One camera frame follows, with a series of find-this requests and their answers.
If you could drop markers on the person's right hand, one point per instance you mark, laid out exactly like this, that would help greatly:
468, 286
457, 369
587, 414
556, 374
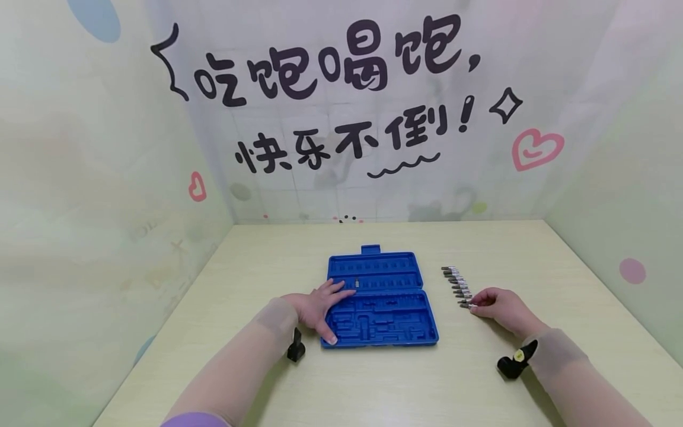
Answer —
504, 311

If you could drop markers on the person's left hand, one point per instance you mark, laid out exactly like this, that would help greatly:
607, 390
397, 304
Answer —
309, 308

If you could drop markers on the person's left fingers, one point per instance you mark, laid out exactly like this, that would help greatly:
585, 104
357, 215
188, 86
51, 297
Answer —
331, 286

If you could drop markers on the person's left index finger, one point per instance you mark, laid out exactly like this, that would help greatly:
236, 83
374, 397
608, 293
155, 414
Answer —
341, 295

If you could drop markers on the person's right fingers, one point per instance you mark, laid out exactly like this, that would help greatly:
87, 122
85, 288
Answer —
479, 302

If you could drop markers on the person's left thumb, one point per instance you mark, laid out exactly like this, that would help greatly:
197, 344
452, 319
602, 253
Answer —
326, 332

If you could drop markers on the blue plastic tool case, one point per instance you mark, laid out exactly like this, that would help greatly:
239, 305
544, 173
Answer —
389, 308

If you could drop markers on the person's left forearm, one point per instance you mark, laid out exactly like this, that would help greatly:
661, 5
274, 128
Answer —
240, 367

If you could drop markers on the person's right forearm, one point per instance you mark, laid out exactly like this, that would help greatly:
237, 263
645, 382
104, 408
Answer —
576, 379

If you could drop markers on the row of screwdriver bits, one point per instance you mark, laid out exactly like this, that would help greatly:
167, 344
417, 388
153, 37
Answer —
458, 283

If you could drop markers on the black wrist band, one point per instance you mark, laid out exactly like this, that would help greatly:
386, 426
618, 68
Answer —
515, 363
296, 349

